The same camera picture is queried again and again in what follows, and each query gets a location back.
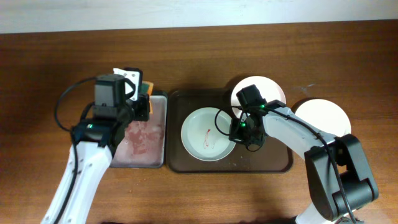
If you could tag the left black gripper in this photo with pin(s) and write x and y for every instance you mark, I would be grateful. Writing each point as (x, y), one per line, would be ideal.
(143, 104)

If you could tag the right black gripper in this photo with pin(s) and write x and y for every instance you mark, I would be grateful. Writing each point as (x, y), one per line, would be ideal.
(235, 135)

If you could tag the orange green scrub sponge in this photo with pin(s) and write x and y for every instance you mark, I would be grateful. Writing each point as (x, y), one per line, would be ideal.
(146, 88)

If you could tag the pale green plate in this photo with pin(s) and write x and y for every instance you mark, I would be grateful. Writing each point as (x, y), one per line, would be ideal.
(203, 134)

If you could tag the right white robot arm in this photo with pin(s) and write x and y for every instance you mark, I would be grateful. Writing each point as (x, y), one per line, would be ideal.
(340, 179)

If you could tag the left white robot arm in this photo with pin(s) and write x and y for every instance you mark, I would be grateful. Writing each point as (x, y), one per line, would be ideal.
(95, 138)

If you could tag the large brown serving tray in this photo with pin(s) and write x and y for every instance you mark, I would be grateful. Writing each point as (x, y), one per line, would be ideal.
(272, 157)

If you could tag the small tray with soapy water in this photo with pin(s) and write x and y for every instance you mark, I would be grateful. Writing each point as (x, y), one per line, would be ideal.
(144, 143)

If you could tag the pinkish white plate top right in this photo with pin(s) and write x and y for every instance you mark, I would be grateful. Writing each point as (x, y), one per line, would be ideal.
(268, 89)

